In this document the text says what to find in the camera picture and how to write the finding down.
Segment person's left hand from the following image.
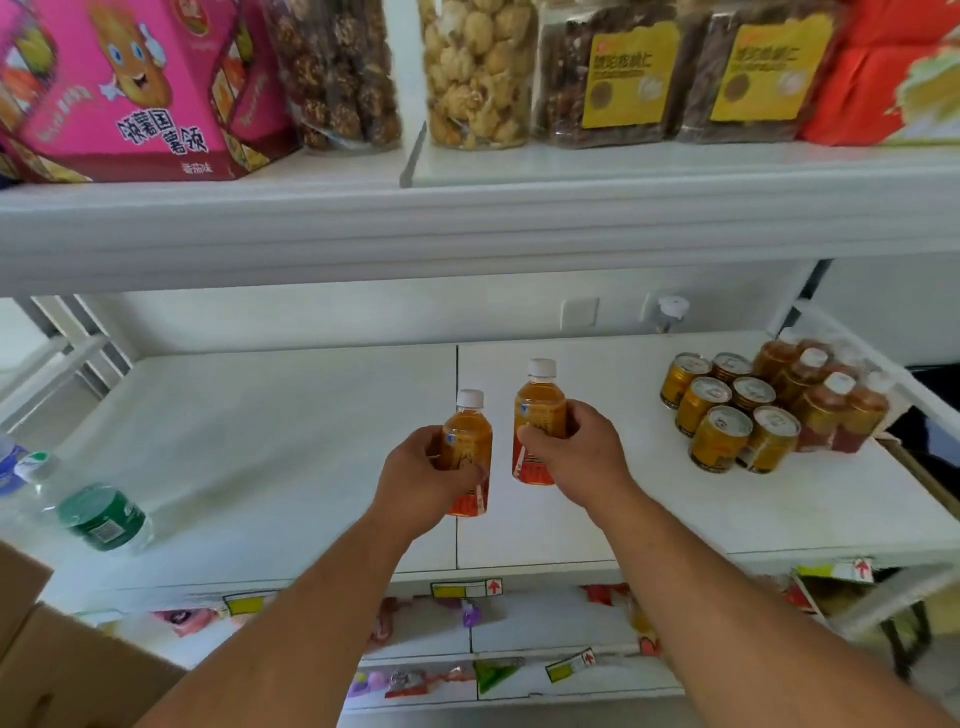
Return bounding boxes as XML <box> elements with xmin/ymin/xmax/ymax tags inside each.
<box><xmin>371</xmin><ymin>424</ymin><xmax>488</xmax><ymax>544</ymax></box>

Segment person's right hand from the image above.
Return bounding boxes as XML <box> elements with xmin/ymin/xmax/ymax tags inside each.
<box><xmin>516</xmin><ymin>399</ymin><xmax>644</xmax><ymax>527</ymax></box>

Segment white metal shelf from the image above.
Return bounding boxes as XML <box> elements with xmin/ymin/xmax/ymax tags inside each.
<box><xmin>0</xmin><ymin>138</ymin><xmax>960</xmax><ymax>714</ymax></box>

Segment green label water bottle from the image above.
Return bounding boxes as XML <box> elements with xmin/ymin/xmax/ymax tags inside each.
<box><xmin>14</xmin><ymin>451</ymin><xmax>157</xmax><ymax>556</ymax></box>

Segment person's left forearm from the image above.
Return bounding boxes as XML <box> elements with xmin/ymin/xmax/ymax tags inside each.
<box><xmin>134</xmin><ymin>502</ymin><xmax>418</xmax><ymax>728</ymax></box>

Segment person's right forearm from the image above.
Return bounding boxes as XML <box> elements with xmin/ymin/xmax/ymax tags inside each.
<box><xmin>599</xmin><ymin>483</ymin><xmax>960</xmax><ymax>728</ymax></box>

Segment yellow white price tag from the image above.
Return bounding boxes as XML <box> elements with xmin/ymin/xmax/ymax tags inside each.
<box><xmin>223</xmin><ymin>592</ymin><xmax>280</xmax><ymax>618</ymax></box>
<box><xmin>794</xmin><ymin>558</ymin><xmax>877</xmax><ymax>586</ymax></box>
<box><xmin>431</xmin><ymin>578</ymin><xmax>505</xmax><ymax>601</ymax></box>
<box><xmin>545</xmin><ymin>648</ymin><xmax>599</xmax><ymax>685</ymax></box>

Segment white round plug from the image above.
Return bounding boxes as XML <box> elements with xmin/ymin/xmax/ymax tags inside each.
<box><xmin>656</xmin><ymin>295</ymin><xmax>691</xmax><ymax>335</ymax></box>

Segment pile of colourful snack packets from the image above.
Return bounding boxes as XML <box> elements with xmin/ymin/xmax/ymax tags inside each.
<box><xmin>153</xmin><ymin>584</ymin><xmax>669</xmax><ymax>703</ymax></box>

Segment brown cardboard box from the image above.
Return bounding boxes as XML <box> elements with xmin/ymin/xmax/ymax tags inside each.
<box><xmin>877</xmin><ymin>434</ymin><xmax>960</xmax><ymax>523</ymax></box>

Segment black backpack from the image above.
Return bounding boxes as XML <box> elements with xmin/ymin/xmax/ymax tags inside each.
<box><xmin>888</xmin><ymin>365</ymin><xmax>960</xmax><ymax>496</ymax></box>

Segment large brown carton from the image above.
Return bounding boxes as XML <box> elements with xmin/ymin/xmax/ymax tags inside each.
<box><xmin>0</xmin><ymin>541</ymin><xmax>189</xmax><ymax>728</ymax></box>

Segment clear jar pale snacks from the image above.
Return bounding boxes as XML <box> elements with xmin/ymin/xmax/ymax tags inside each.
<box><xmin>416</xmin><ymin>0</ymin><xmax>541</xmax><ymax>151</ymax></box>

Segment clear jar dark nuts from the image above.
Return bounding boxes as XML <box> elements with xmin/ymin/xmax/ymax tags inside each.
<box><xmin>258</xmin><ymin>0</ymin><xmax>406</xmax><ymax>155</ymax></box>

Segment red biscuit packet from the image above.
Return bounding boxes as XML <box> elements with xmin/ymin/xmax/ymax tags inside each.
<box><xmin>798</xmin><ymin>41</ymin><xmax>960</xmax><ymax>148</ymax></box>
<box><xmin>843</xmin><ymin>0</ymin><xmax>960</xmax><ymax>50</ymax></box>

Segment pink snack bag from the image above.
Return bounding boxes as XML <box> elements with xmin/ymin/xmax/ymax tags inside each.
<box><xmin>0</xmin><ymin>0</ymin><xmax>301</xmax><ymax>185</ymax></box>

